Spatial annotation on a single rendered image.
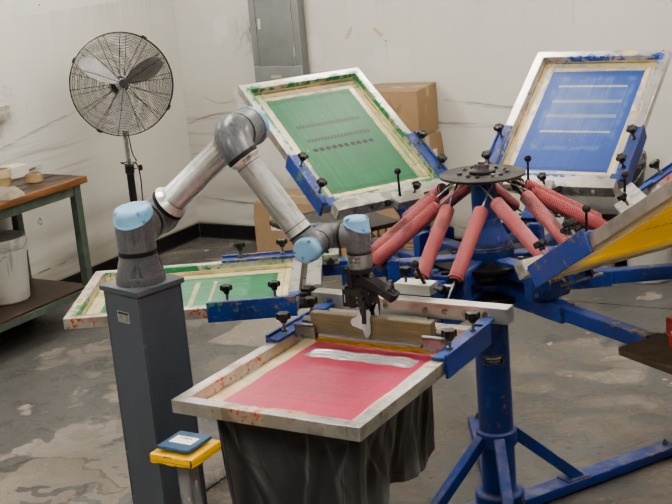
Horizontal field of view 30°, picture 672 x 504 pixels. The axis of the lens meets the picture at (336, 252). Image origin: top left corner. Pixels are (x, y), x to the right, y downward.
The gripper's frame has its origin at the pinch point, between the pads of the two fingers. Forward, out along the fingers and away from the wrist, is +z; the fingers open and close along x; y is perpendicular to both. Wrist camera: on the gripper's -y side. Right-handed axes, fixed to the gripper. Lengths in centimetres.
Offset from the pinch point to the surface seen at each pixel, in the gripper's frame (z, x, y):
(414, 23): -50, -413, 189
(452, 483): 80, -64, 10
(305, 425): 3, 60, -13
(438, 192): -22, -85, 17
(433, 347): 1.7, 2.9, -21.3
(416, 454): 28.5, 17.9, -21.1
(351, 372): 5.4, 19.1, -3.0
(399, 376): 5.5, 17.7, -17.6
